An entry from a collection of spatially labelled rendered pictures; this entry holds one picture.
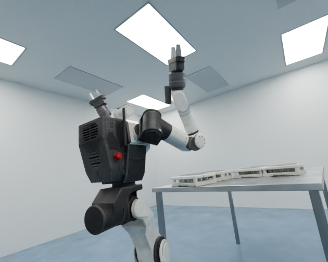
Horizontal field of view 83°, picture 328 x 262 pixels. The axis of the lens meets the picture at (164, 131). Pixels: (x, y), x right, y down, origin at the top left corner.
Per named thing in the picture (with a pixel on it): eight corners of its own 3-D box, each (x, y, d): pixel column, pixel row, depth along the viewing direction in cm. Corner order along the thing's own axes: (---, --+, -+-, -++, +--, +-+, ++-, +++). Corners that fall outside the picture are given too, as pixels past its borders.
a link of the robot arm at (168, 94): (186, 80, 94) (187, 103, 96) (184, 82, 104) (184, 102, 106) (164, 81, 93) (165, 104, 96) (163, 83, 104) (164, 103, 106)
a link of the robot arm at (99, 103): (92, 104, 140) (99, 118, 139) (86, 101, 130) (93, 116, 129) (106, 96, 139) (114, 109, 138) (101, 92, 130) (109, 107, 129)
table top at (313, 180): (225, 175, 265) (224, 173, 266) (324, 169, 196) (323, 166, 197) (151, 192, 152) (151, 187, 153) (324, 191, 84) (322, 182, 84)
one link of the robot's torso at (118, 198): (106, 236, 70) (104, 188, 74) (82, 235, 75) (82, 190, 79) (144, 217, 95) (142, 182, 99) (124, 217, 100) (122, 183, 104)
